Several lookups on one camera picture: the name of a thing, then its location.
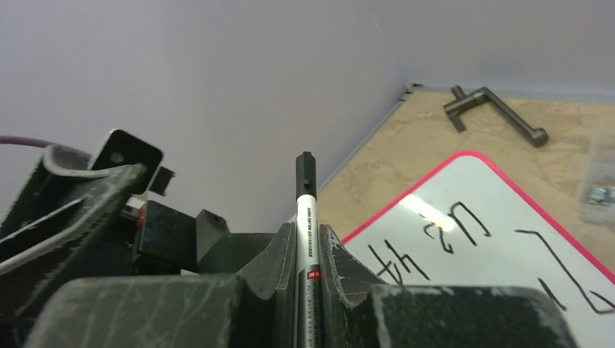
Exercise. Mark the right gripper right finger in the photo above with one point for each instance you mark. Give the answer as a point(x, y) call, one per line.
point(360, 310)

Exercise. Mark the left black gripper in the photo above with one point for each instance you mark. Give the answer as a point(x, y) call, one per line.
point(64, 209)

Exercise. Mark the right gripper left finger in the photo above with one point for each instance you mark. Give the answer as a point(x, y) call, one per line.
point(250, 308)

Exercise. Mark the white whiteboard marker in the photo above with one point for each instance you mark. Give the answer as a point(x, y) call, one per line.
point(308, 330)

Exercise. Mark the black marker cap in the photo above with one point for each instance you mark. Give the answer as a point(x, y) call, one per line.
point(306, 175)

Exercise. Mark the red framed whiteboard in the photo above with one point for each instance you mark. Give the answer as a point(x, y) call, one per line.
point(466, 223)

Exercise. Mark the clear plastic parts box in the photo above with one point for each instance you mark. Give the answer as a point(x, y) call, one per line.
point(596, 188)

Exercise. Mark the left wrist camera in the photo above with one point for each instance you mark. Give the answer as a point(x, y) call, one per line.
point(119, 147)

